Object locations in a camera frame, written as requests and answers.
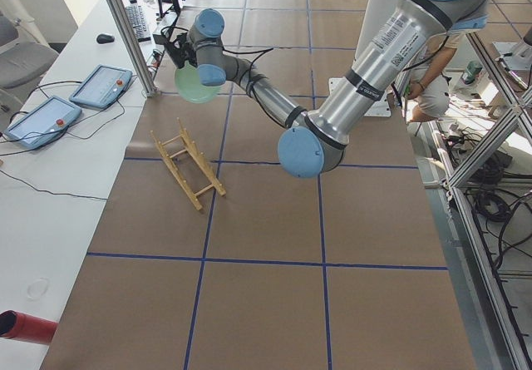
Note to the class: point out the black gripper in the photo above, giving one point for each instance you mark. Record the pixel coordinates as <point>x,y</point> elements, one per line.
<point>185,55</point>

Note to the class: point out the light green ceramic plate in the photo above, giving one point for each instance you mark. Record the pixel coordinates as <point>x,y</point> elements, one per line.
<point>188,85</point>

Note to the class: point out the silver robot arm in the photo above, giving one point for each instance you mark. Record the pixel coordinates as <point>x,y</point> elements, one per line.
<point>314,141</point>

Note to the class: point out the black keyboard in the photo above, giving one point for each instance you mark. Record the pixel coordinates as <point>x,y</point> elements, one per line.
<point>136,18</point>

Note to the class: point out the black computer mouse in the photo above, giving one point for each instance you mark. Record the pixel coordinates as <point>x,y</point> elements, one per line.
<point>105,38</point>

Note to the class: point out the far blue teach pendant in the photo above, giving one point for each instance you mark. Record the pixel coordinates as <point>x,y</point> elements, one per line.
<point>102,87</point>

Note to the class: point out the blue teach pendant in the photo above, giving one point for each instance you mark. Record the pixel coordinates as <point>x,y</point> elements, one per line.
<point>44,123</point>
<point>102,87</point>

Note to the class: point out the wooden dish rack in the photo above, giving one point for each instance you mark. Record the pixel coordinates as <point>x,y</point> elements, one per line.
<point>188,165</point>

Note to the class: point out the near blue teach pendant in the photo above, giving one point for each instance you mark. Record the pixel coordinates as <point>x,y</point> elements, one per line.
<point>44,123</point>

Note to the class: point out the grey office chair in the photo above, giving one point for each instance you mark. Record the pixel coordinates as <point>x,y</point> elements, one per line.
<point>23,62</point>

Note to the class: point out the person in beige clothes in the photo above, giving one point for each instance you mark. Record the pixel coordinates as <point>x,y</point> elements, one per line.
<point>427,85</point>

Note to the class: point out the red cylinder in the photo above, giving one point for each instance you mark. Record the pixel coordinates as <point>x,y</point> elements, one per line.
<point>27,328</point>

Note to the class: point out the aluminium frame post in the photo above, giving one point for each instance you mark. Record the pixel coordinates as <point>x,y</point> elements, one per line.
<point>132,46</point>

